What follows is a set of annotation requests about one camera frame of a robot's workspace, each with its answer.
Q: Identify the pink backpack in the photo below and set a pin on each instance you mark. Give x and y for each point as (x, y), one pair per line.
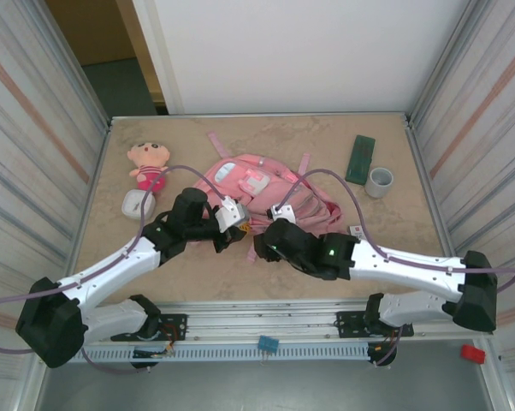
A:
(279, 192)

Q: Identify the black white card box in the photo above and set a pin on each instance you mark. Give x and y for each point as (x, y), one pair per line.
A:
(358, 231)

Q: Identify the pink plush doll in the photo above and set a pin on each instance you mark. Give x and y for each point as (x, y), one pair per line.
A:
(148, 156)

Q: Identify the green pencil case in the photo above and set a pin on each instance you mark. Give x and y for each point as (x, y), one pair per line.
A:
(360, 160)

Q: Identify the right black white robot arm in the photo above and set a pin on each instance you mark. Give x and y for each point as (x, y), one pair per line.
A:
(403, 265)

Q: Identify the white square alarm clock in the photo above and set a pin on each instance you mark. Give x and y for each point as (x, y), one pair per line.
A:
(131, 205)

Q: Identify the blue connector block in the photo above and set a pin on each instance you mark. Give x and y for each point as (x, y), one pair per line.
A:
(268, 343)

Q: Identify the grey cup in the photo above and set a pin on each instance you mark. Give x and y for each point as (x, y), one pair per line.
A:
(379, 184)

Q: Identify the black power connector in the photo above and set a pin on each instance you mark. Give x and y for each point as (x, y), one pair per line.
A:
(381, 353)
(144, 365)

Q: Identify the beige door jamb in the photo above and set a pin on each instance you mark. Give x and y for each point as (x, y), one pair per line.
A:
(142, 51)

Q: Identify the translucent side panel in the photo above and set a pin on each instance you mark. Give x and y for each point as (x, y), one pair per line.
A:
(18, 171)
(497, 171)

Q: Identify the red plastic block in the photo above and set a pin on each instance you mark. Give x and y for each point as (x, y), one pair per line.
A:
(472, 354)

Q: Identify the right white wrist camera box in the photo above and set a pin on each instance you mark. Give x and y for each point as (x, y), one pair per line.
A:
(285, 212)

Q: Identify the aluminium rail frame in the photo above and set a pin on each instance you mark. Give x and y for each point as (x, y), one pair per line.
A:
(262, 317)

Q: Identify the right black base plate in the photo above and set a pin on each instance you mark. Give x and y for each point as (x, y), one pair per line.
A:
(347, 323)

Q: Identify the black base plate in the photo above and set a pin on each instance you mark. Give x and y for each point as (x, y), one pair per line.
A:
(174, 327)
(347, 323)

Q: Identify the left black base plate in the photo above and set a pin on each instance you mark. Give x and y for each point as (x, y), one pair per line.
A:
(174, 327)

